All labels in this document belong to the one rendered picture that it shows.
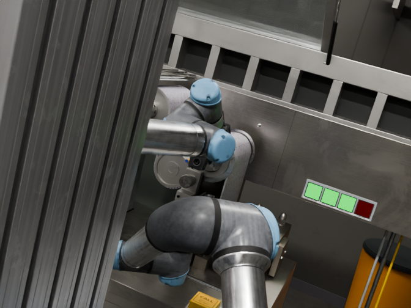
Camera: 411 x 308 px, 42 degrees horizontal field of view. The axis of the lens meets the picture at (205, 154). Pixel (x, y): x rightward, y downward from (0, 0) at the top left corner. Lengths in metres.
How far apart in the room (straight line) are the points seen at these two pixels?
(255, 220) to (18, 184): 0.68
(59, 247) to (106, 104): 0.15
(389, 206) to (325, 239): 2.07
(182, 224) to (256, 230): 0.15
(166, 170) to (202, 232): 0.71
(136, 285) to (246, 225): 0.57
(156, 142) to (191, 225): 0.19
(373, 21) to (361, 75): 1.95
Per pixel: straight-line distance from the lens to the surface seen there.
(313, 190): 1.93
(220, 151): 1.20
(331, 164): 1.91
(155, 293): 1.54
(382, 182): 1.91
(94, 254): 0.62
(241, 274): 1.03
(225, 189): 1.69
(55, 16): 0.43
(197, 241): 1.04
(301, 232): 3.98
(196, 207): 1.04
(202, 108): 1.33
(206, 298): 1.53
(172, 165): 1.71
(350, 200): 1.92
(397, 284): 3.28
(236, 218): 1.06
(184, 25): 2.04
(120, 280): 1.56
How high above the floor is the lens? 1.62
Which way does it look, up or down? 13 degrees down
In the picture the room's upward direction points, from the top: 16 degrees clockwise
